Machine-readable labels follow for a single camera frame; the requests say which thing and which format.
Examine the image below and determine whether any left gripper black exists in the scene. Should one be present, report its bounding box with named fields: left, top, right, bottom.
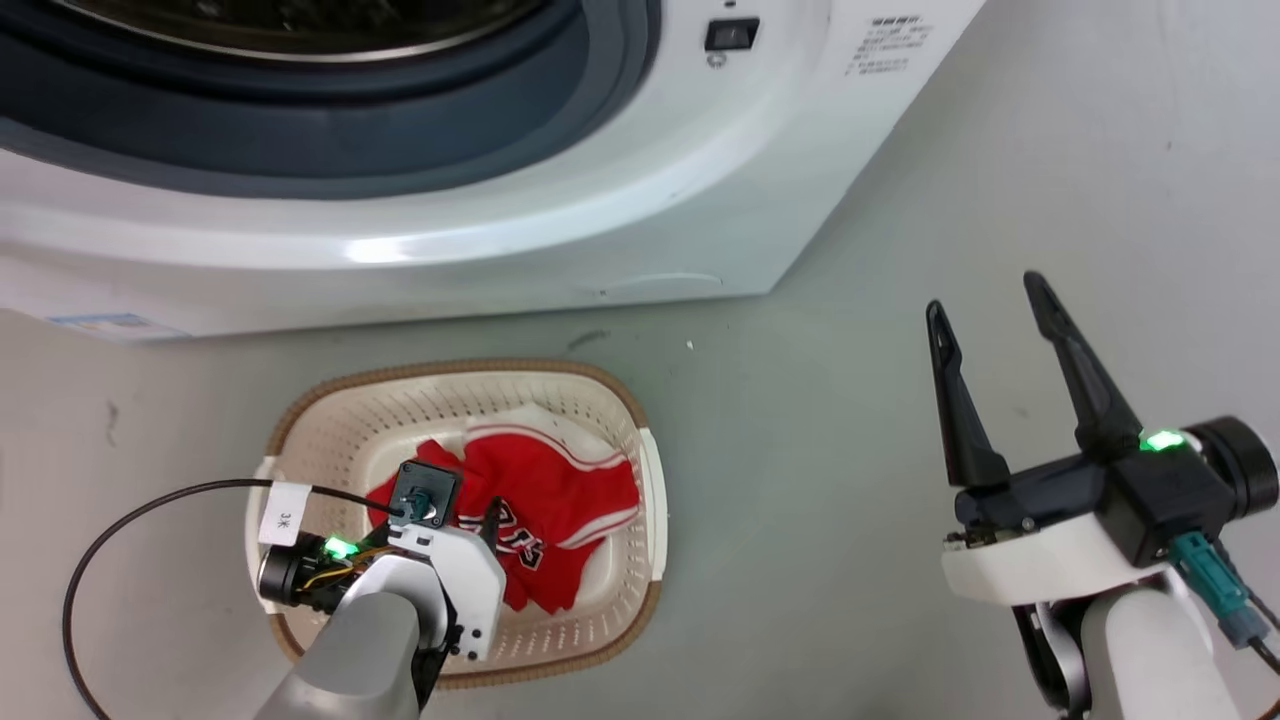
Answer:
left=257, top=496, right=507, bottom=614

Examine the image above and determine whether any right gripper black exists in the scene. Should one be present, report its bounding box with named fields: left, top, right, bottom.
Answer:
left=926, top=270, right=1280, bottom=570

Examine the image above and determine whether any red basketball jersey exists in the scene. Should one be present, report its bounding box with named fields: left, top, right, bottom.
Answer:
left=367, top=404, right=642, bottom=614

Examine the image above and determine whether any cream perforated laundry basket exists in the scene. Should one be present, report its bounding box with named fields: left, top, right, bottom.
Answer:
left=244, top=359, right=670, bottom=690

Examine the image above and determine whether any oval filter access cover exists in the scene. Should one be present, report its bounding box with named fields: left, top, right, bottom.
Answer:
left=584, top=271, right=727, bottom=300

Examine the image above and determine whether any small printed text sticker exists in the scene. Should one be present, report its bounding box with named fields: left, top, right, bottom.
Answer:
left=844, top=14, right=937, bottom=80

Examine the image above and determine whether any white front-load washing machine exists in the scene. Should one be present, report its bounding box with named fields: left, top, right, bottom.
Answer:
left=0, top=0, right=989, bottom=343

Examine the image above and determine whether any grey rubber door gasket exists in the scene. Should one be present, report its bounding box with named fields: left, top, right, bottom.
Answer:
left=0, top=0, right=663, bottom=200

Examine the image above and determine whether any blue energy label sticker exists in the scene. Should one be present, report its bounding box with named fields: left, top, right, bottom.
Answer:
left=44, top=311, right=193, bottom=344

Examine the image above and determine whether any black door latch socket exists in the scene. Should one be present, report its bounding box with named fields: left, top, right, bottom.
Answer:
left=704, top=17, right=761, bottom=70

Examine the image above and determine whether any white cable tag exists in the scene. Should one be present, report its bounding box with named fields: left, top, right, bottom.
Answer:
left=257, top=481, right=312, bottom=547

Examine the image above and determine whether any teal right cable connector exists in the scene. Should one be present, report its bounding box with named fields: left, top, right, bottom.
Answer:
left=1169, top=530, right=1270, bottom=647

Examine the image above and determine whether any thin black right cable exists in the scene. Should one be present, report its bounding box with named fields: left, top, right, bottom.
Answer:
left=1215, top=545, right=1280, bottom=677

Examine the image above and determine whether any thin black cable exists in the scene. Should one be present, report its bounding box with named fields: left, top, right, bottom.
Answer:
left=1215, top=545, right=1280, bottom=677
left=61, top=477, right=407, bottom=720

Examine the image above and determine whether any thin black left cable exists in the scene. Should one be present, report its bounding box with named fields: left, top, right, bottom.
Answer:
left=61, top=477, right=407, bottom=720

